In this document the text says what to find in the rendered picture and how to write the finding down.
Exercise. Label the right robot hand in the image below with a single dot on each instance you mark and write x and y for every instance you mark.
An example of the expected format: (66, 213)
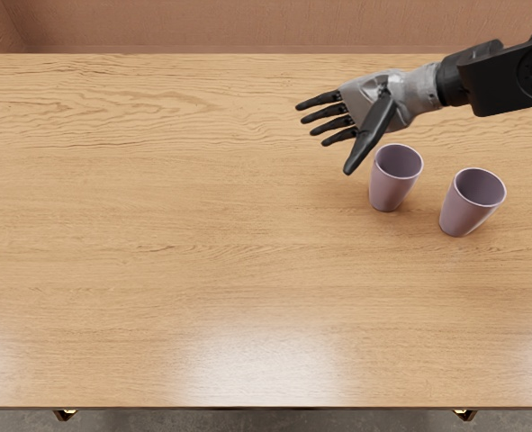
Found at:
(409, 94)

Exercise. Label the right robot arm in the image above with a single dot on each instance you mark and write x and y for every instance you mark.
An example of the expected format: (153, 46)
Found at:
(499, 78)

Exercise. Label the lilac cup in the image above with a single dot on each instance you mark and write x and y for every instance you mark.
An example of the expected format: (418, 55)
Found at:
(394, 177)
(470, 202)

